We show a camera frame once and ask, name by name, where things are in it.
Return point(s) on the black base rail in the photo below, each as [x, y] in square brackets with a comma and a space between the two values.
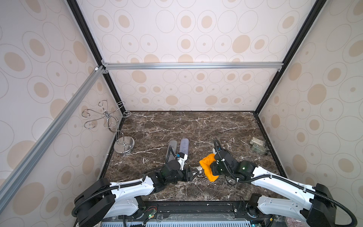
[192, 214]

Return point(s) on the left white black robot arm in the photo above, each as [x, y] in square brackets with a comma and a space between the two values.
[104, 199]

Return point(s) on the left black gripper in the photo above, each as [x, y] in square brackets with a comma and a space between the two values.
[190, 173]

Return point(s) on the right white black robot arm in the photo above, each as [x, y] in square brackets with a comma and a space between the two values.
[311, 204]

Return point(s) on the diagonal aluminium frame bar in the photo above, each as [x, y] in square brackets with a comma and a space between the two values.
[25, 167]

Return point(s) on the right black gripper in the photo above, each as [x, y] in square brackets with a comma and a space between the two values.
[214, 166]

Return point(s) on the orange cleaning cloth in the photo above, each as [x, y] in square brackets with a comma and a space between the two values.
[206, 165]

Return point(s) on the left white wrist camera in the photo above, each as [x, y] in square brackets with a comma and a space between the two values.
[181, 158]

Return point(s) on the green clear box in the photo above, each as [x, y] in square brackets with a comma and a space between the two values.
[258, 146]

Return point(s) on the chrome hook stand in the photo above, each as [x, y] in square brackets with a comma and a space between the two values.
[123, 144]

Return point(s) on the grey eyeglass case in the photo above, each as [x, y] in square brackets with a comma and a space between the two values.
[171, 146]

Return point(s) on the horizontal aluminium frame bar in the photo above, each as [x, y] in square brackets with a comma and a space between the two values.
[193, 66]

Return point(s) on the lavender eyeglass case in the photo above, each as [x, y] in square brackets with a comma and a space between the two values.
[184, 146]

